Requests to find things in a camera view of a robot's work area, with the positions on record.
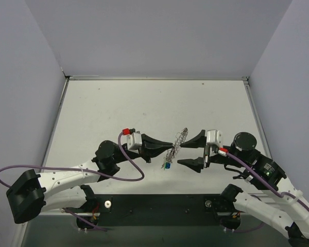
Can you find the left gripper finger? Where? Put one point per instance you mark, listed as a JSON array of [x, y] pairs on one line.
[[152, 152], [151, 143]]

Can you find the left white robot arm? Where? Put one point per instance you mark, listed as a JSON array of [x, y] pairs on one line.
[[33, 193]]

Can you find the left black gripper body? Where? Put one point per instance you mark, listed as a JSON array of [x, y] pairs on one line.
[[144, 147]]

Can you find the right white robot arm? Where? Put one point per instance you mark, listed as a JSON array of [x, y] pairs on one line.
[[289, 216]]

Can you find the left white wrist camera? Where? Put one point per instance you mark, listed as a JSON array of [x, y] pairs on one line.
[[134, 139]]

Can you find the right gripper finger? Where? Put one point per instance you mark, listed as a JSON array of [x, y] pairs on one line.
[[199, 141], [194, 164]]

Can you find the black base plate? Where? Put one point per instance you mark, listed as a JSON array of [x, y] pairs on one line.
[[160, 210]]

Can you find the metal disc with keyrings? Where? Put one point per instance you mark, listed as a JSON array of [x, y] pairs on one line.
[[172, 153]]

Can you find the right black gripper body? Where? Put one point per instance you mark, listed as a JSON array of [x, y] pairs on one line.
[[203, 151]]

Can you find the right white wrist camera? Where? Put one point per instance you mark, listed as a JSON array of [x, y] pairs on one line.
[[214, 141]]

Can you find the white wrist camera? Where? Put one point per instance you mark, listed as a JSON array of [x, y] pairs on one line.
[[134, 139], [214, 141]]

